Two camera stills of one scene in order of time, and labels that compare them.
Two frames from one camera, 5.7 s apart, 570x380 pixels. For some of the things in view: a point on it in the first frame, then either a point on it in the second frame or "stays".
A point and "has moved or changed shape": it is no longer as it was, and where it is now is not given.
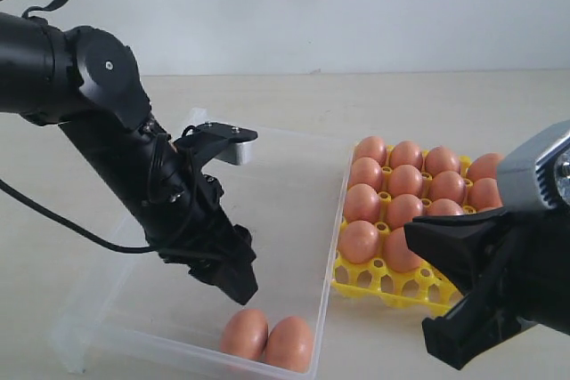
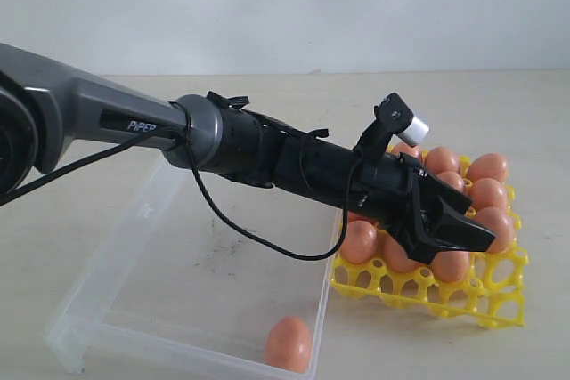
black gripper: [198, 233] to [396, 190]
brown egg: [245, 335] has moved or changed shape
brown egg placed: [405, 152] stays
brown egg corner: [484, 166] stays
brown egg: [358, 241] stays
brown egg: [399, 256] stays
